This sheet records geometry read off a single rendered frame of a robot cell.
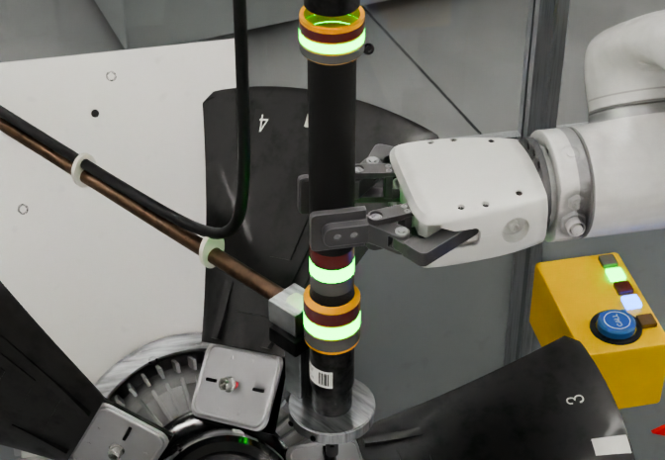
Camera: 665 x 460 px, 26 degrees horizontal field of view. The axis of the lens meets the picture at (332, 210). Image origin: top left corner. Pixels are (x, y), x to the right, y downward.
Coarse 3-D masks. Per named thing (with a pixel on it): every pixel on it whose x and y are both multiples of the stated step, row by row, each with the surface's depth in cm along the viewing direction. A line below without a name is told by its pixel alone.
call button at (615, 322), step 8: (608, 312) 153; (616, 312) 153; (624, 312) 153; (600, 320) 152; (608, 320) 152; (616, 320) 152; (624, 320) 152; (632, 320) 152; (600, 328) 152; (608, 328) 151; (616, 328) 151; (624, 328) 151; (632, 328) 151; (608, 336) 152; (616, 336) 151; (624, 336) 151
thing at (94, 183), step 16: (0, 128) 133; (16, 128) 132; (32, 144) 130; (48, 160) 129; (64, 160) 128; (80, 176) 127; (112, 192) 124; (128, 208) 123; (144, 208) 122; (160, 224) 121; (176, 240) 120; (192, 240) 119; (208, 256) 118; (224, 256) 117; (240, 272) 116; (256, 272) 115; (256, 288) 114; (272, 288) 114
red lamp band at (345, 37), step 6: (300, 24) 94; (300, 30) 94; (306, 30) 93; (354, 30) 93; (360, 30) 94; (306, 36) 94; (312, 36) 93; (318, 36) 93; (324, 36) 93; (330, 36) 93; (336, 36) 93; (342, 36) 93; (348, 36) 93; (354, 36) 94; (324, 42) 93; (330, 42) 93; (336, 42) 93; (342, 42) 93
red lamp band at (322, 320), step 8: (360, 296) 109; (304, 304) 108; (304, 312) 109; (312, 312) 108; (352, 312) 108; (312, 320) 108; (320, 320) 108; (328, 320) 107; (336, 320) 107; (344, 320) 108; (352, 320) 108
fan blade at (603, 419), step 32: (544, 352) 129; (576, 352) 129; (480, 384) 128; (512, 384) 127; (544, 384) 127; (576, 384) 127; (416, 416) 126; (448, 416) 125; (480, 416) 125; (512, 416) 125; (544, 416) 125; (576, 416) 125; (608, 416) 125; (384, 448) 123; (416, 448) 123; (448, 448) 122; (480, 448) 122; (512, 448) 122; (544, 448) 123; (576, 448) 123
